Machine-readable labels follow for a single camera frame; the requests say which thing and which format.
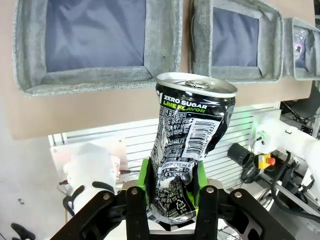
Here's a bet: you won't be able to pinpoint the clear plastic bottles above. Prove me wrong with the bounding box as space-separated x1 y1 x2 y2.
292 26 310 51

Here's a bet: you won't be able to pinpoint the crushed black soda can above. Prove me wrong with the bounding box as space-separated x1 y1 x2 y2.
146 72 238 225

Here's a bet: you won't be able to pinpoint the black clamp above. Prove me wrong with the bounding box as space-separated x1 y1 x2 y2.
11 223 36 240

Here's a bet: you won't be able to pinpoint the yellow emergency stop button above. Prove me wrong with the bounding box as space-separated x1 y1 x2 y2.
258 154 276 170

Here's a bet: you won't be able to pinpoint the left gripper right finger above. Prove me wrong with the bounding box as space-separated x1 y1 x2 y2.
193 162 296 240

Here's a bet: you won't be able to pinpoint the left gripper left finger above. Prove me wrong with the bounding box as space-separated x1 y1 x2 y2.
51 157 151 240

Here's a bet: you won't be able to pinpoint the black cylinder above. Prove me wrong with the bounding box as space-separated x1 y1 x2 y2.
227 142 254 166

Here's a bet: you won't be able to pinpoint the grey fabric basket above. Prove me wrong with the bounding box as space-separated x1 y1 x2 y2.
191 0 285 85
12 0 185 98
283 17 320 81

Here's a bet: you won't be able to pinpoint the crushed clear plastic bottle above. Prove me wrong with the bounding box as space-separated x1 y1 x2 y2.
294 41 320 70

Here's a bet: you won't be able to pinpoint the aluminium profile frame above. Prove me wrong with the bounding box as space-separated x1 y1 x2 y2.
48 107 281 191

